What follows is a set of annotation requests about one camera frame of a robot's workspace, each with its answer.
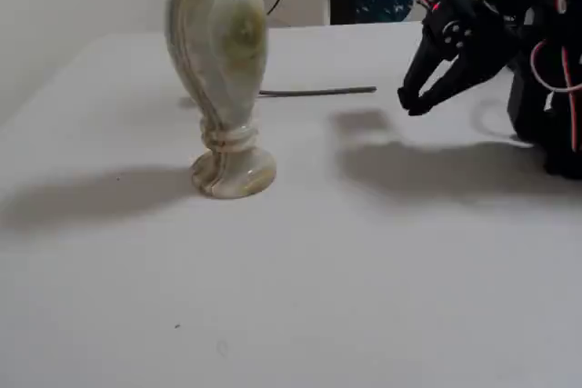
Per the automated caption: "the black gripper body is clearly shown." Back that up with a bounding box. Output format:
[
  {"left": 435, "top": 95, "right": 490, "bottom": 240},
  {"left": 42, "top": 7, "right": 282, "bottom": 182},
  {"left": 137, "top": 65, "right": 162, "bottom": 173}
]
[{"left": 421, "top": 0, "right": 520, "bottom": 85}]

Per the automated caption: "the green white marble vase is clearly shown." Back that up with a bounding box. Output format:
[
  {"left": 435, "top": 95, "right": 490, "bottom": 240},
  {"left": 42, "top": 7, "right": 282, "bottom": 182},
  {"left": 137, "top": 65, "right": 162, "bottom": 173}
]
[{"left": 164, "top": 0, "right": 277, "bottom": 200}]

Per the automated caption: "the red rose with stem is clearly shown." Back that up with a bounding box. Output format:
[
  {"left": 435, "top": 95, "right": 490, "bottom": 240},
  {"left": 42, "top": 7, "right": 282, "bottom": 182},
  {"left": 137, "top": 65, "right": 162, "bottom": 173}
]
[{"left": 258, "top": 85, "right": 378, "bottom": 98}]

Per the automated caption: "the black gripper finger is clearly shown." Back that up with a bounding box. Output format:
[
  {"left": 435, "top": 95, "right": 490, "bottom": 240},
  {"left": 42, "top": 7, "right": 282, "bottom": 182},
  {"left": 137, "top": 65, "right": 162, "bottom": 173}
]
[
  {"left": 397, "top": 35, "right": 458, "bottom": 110},
  {"left": 407, "top": 55, "right": 496, "bottom": 117}
]

